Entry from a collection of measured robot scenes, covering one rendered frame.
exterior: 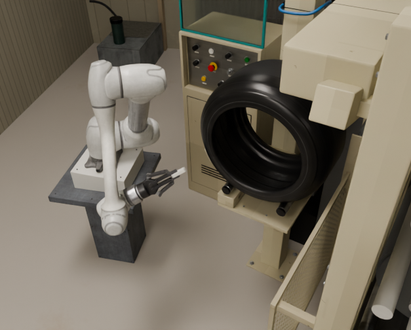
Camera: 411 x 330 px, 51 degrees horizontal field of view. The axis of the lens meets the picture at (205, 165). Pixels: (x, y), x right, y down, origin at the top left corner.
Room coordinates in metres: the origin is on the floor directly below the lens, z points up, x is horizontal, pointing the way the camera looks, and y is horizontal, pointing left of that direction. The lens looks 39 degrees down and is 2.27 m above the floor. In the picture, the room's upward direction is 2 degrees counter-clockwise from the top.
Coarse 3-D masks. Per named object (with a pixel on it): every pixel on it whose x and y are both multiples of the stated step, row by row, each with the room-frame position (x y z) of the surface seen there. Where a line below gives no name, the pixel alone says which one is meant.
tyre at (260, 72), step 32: (256, 64) 1.63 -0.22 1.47; (224, 96) 1.49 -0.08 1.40; (256, 96) 1.41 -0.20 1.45; (288, 96) 1.38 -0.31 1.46; (224, 128) 1.72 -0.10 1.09; (288, 128) 1.33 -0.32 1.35; (320, 128) 1.31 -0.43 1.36; (224, 160) 1.60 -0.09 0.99; (256, 160) 1.67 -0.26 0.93; (288, 160) 1.61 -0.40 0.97; (320, 160) 1.28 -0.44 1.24; (256, 192) 1.39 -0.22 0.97; (288, 192) 1.31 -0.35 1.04
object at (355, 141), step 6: (360, 132) 1.52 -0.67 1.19; (354, 138) 1.49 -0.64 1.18; (360, 138) 1.48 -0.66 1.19; (354, 144) 1.49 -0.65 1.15; (360, 144) 1.47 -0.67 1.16; (348, 150) 1.50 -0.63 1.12; (354, 150) 1.48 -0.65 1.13; (348, 156) 1.49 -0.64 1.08; (354, 156) 1.48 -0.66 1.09; (348, 162) 1.49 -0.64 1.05; (354, 162) 1.48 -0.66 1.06; (348, 168) 1.49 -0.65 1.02; (348, 180) 1.48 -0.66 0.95; (348, 186) 1.47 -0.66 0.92
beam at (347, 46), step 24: (336, 0) 1.45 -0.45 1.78; (360, 0) 1.44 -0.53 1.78; (384, 0) 1.43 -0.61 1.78; (408, 0) 1.43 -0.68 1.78; (312, 24) 1.24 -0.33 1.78; (336, 24) 1.24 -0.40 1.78; (360, 24) 1.23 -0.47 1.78; (384, 24) 1.23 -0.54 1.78; (288, 48) 1.10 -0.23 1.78; (312, 48) 1.07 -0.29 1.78; (336, 48) 1.07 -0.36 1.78; (360, 48) 1.06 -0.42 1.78; (384, 48) 1.06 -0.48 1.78; (288, 72) 1.09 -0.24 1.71; (312, 72) 1.06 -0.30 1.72; (336, 72) 1.02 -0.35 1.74; (360, 72) 0.99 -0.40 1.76; (312, 96) 1.05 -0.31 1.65
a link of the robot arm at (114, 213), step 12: (96, 108) 1.53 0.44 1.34; (108, 108) 1.54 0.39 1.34; (108, 120) 1.53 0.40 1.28; (108, 132) 1.51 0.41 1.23; (108, 144) 1.48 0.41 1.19; (108, 156) 1.44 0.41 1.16; (108, 168) 1.40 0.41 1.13; (108, 180) 1.36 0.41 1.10; (108, 192) 1.33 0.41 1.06; (108, 204) 1.30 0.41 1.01; (120, 204) 1.31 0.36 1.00; (108, 216) 1.26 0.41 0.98; (120, 216) 1.27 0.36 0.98; (108, 228) 1.22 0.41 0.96; (120, 228) 1.22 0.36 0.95
